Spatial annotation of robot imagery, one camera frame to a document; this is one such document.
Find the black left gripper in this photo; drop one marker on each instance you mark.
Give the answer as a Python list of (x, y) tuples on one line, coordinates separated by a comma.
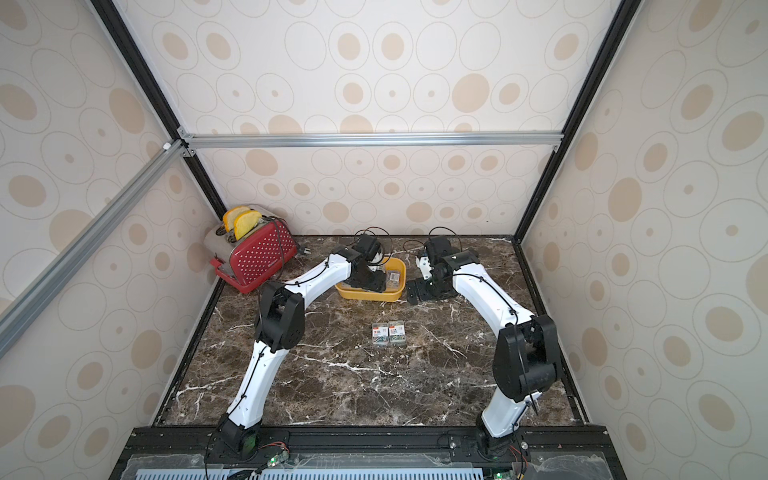
[(378, 284)]

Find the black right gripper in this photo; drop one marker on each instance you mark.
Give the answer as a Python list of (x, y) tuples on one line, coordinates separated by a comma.
[(423, 288)]

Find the clear paper clip box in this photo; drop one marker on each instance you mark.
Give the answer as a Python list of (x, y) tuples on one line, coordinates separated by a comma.
[(397, 334), (380, 334)]

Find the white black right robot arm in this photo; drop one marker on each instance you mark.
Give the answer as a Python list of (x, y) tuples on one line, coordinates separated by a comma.
[(527, 358)]

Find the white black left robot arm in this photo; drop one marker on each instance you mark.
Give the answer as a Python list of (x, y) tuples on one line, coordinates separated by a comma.
[(280, 326)]

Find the yellow plastic storage tray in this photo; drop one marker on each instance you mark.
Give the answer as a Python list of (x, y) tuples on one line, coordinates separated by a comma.
[(394, 284)]

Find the red polka dot toaster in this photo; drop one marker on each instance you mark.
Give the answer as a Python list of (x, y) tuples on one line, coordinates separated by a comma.
[(261, 254)]

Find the yellow toast slice right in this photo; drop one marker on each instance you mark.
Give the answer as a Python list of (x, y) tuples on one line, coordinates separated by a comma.
[(245, 222)]

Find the yellow toast slice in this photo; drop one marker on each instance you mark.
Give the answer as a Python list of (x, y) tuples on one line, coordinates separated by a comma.
[(230, 216), (245, 222)]

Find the yellow toast slice left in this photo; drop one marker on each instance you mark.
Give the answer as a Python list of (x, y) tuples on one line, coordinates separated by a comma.
[(230, 216)]

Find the horizontal aluminium frame bar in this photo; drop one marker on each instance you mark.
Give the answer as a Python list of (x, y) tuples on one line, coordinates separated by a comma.
[(364, 140)]

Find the diagonal aluminium frame bar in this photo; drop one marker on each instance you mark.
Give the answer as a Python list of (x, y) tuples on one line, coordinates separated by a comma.
[(27, 307)]

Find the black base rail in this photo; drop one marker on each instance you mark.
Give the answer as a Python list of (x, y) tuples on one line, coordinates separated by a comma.
[(302, 452)]

